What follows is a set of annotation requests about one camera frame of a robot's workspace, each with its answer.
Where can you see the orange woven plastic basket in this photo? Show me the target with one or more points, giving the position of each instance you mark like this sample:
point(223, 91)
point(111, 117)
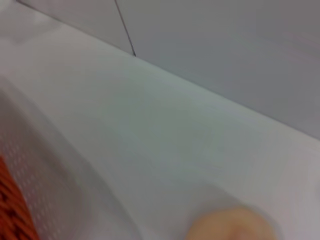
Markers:
point(12, 207)

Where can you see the pale peach fruit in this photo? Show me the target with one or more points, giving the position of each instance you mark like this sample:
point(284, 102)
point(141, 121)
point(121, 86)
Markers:
point(232, 225)

